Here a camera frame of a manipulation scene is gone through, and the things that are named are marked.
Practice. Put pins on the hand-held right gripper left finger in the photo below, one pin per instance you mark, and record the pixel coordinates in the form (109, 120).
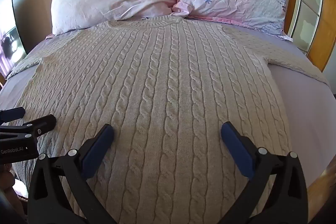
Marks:
(97, 146)

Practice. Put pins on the lavender bed sheet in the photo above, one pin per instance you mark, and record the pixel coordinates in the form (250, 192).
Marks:
(296, 106)

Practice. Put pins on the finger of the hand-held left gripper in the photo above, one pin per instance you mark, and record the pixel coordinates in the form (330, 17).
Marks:
(11, 113)
(39, 124)

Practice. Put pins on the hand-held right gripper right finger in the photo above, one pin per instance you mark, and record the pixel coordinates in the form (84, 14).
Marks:
(236, 146)

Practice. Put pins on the wall picture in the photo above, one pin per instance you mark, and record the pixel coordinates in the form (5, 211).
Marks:
(9, 35)

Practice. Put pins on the wooden headboard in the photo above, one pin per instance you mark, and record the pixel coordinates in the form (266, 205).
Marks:
(312, 11)

